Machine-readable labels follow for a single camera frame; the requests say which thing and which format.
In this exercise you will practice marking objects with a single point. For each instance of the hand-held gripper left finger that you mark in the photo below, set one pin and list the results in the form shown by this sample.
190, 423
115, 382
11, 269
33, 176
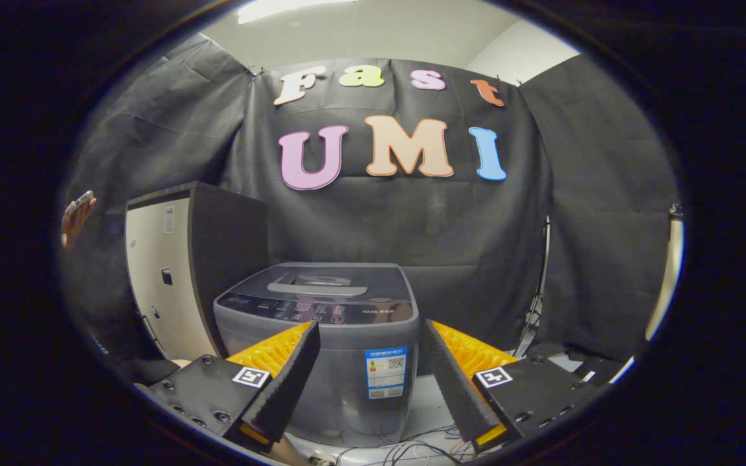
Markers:
285, 382

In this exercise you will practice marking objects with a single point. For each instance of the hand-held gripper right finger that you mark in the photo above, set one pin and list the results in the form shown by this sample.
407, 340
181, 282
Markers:
454, 382

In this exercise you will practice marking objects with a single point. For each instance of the grey washing machine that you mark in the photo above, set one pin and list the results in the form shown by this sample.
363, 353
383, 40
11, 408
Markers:
347, 362

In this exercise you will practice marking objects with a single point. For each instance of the dark washing machine lid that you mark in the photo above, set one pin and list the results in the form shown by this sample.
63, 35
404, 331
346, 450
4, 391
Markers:
347, 275

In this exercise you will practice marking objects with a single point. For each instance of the silver smartphone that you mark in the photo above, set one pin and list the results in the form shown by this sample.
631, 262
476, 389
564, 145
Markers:
80, 199

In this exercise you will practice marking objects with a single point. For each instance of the black and cream cabinet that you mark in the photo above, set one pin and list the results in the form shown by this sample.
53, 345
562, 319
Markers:
230, 259

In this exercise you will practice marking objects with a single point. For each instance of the black backdrop cloth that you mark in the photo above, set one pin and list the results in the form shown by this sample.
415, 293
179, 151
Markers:
412, 220

